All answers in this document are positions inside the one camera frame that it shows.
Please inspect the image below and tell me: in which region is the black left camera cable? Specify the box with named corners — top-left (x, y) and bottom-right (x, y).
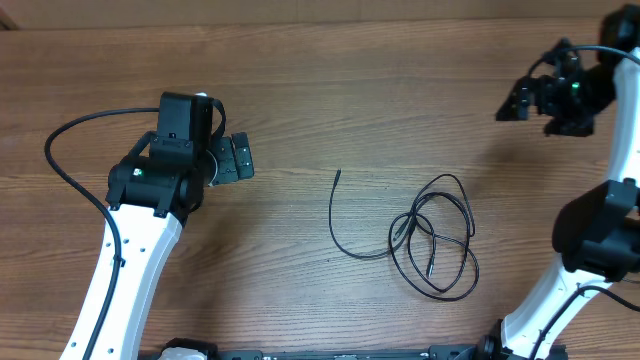
top-left (43, 107), bottom-right (161, 360)

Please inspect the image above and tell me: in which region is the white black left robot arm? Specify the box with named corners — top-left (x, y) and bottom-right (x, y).
top-left (44, 92), bottom-right (255, 359)

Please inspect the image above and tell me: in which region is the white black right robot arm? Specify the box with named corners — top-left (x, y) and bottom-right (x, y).
top-left (474, 4), bottom-right (639, 359)

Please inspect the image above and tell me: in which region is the black cable bundle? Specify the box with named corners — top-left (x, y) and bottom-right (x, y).
top-left (328, 168), bottom-right (481, 303)

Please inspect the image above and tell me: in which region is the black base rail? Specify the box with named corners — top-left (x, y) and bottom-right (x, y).
top-left (139, 337), bottom-right (569, 360)

